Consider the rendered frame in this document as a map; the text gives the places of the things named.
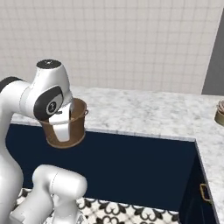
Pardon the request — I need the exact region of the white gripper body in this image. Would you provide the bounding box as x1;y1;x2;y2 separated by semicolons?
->
47;112;73;144

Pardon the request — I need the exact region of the brown round basket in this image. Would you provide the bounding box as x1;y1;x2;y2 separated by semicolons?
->
38;97;89;150

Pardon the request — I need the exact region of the navy cabinet run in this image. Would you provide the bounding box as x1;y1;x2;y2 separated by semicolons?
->
4;123;197;213

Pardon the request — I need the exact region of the navy cabinet door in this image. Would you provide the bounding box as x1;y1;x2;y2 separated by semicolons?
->
178;142;221;224

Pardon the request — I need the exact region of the brass cabinet handle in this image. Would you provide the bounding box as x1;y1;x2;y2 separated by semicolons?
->
199;183;213;204

